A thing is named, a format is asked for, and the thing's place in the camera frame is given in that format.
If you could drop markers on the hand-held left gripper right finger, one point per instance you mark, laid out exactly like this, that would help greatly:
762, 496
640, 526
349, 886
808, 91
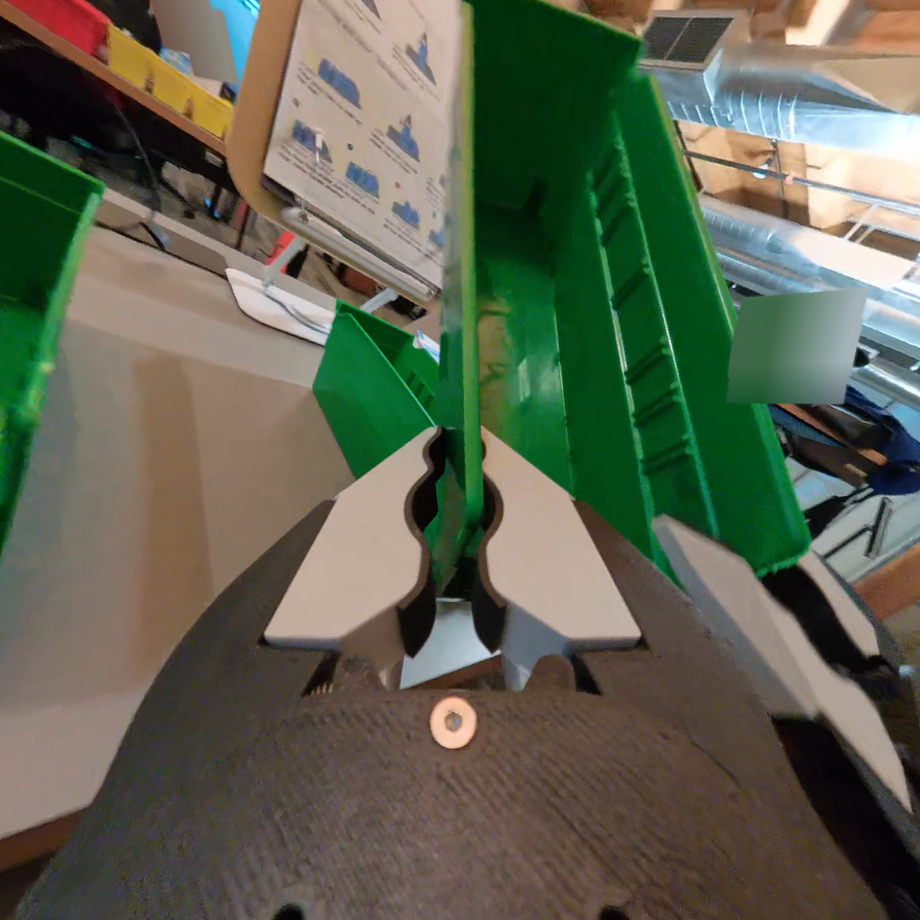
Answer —
560, 568

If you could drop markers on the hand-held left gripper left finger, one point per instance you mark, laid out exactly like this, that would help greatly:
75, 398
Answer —
345, 568

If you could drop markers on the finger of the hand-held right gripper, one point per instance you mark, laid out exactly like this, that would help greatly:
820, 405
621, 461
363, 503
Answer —
841, 607
740, 618

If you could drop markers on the green plastic bin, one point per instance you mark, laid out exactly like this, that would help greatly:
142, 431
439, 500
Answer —
36, 287
366, 402
517, 287

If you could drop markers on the grey desk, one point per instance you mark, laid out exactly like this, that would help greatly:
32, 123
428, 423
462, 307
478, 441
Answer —
180, 467

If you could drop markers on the small yellow bin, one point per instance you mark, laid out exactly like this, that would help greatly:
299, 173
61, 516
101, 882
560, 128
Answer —
218, 118
189, 97
126, 54
158, 75

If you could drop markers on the instruction sheet on stand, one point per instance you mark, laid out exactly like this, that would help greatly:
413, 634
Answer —
251, 108

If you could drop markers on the red plastic bin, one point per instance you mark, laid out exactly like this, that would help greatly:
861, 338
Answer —
57, 21

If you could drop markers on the silver spiral duct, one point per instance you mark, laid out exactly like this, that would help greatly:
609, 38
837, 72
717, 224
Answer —
790, 244

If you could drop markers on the silver duct with vent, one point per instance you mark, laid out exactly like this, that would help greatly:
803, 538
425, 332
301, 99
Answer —
790, 86

